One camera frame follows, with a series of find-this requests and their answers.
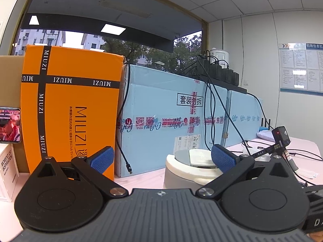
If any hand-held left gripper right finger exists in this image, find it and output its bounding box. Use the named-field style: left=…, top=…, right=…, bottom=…
left=196, top=144, right=295, bottom=198

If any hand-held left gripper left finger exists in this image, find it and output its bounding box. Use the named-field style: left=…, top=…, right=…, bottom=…
left=33, top=145, right=128, bottom=198

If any grey container lid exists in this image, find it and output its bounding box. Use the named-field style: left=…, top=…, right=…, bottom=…
left=175, top=149, right=219, bottom=169

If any white round container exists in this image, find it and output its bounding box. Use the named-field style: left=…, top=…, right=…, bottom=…
left=163, top=154, right=228, bottom=190

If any white pad on lid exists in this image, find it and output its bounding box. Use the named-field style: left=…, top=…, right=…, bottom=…
left=188, top=148, right=215, bottom=167

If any small light blue carton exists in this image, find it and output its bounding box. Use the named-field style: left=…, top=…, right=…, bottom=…
left=225, top=89, right=264, bottom=148

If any clear plastic packet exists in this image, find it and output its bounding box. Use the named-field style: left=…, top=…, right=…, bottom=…
left=296, top=168, right=320, bottom=179

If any orange cardboard box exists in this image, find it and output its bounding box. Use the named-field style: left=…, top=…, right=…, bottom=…
left=20, top=45, right=126, bottom=182

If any black power strip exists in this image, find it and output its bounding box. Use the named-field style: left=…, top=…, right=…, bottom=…
left=188, top=74, right=249, bottom=94

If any large light blue carton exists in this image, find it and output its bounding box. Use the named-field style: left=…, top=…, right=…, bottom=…
left=115, top=64, right=229, bottom=178

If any row of black chargers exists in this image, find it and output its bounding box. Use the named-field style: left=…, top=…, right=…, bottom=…
left=196, top=54, right=240, bottom=86

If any small white printed box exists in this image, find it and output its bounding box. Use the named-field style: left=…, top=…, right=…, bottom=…
left=0, top=143, right=20, bottom=202

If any smartphone with lit screen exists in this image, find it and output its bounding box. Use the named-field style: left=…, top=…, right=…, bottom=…
left=0, top=107, right=22, bottom=144

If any white water dispenser jug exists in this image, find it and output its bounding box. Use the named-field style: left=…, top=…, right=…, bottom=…
left=209, top=47, right=230, bottom=69

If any brown cardboard box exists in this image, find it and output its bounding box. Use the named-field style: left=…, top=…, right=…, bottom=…
left=0, top=55, right=30, bottom=173

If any large window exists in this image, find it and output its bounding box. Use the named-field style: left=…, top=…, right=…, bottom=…
left=11, top=0, right=210, bottom=81

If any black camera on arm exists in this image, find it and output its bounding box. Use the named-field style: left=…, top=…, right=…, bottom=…
left=241, top=92, right=323, bottom=162

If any black charging cable with plug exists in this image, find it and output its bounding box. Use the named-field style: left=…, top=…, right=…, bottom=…
left=116, top=64, right=133, bottom=175

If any black charger cables bundle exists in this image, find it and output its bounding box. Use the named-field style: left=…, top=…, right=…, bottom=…
left=195, top=54, right=253, bottom=157

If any wall notice board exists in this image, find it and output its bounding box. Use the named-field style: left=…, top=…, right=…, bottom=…
left=278, top=43, right=323, bottom=93

